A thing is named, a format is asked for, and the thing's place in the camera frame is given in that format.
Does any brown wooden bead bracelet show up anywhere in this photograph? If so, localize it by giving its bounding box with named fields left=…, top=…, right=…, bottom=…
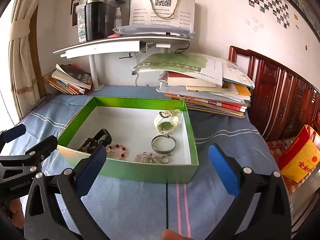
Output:
left=76, top=135, right=101, bottom=155

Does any red and pink bead bracelet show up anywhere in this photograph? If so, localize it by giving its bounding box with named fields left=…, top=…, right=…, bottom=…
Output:
left=106, top=143, right=127, bottom=160

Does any pink bead bracelet with charms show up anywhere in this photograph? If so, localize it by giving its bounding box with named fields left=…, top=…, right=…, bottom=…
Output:
left=133, top=151, right=158, bottom=164

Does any silver metal bangle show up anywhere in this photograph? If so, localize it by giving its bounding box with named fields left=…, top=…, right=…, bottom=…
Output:
left=151, top=134, right=177, bottom=155

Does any black wrist watch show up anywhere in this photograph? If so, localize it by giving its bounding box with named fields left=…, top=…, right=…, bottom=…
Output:
left=94, top=128, right=112, bottom=147

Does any person's left hand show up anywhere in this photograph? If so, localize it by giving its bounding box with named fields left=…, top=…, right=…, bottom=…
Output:
left=9, top=198, right=24, bottom=226

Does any person's right hand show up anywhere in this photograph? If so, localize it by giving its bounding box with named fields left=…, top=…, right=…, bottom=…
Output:
left=161, top=229, right=192, bottom=240

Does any beige curtain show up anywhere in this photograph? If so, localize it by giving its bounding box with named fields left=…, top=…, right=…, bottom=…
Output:
left=8, top=0, right=40, bottom=120

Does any green cardboard box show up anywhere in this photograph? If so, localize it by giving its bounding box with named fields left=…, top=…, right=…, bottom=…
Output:
left=57, top=96, right=199, bottom=184

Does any red and yellow bag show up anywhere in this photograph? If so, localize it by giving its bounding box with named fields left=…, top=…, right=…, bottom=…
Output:
left=277, top=125, right=319, bottom=183

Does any small stack of books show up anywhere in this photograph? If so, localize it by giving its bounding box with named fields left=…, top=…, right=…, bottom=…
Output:
left=43, top=64, right=92, bottom=95

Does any white wrist watch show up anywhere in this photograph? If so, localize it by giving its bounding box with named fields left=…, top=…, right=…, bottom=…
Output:
left=153, top=109, right=182, bottom=135

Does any red wooden headboard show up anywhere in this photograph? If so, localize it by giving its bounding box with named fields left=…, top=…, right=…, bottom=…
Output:
left=228, top=46, right=319, bottom=141

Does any large stack of books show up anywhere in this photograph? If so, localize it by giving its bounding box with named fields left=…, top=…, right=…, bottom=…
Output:
left=132, top=53, right=255, bottom=119

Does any black cylindrical container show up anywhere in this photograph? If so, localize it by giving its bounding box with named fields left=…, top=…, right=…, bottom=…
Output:
left=85, top=0, right=118, bottom=42

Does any small spray bottle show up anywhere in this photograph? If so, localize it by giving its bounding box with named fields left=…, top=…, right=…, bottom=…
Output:
left=114, top=7, right=123, bottom=28

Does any white paper gift bag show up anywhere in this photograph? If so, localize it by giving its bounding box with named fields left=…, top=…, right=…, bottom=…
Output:
left=129, top=0, right=195, bottom=31

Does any white power cable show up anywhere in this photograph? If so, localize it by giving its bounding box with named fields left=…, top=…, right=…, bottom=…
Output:
left=134, top=73, right=151, bottom=87

